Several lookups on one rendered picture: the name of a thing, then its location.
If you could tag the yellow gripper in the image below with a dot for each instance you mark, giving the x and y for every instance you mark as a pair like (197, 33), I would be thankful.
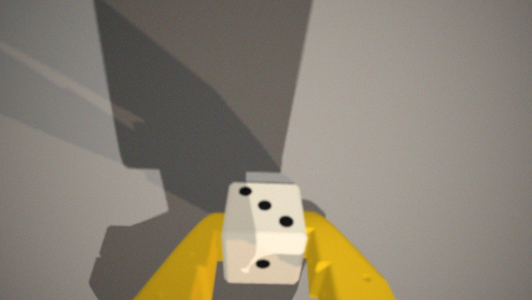
(336, 269)

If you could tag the white die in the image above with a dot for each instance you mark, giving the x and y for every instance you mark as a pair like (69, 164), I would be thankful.
(264, 234)

